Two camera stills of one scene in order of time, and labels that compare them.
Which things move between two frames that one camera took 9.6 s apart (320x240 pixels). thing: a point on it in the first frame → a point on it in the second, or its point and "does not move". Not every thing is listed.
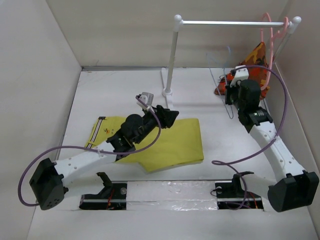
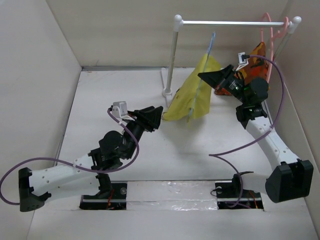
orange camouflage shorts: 257,64 does not move
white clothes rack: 178,23 does not move
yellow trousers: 164,147 → 192,100
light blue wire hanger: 232,115 → 195,101
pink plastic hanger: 274,36 does not move
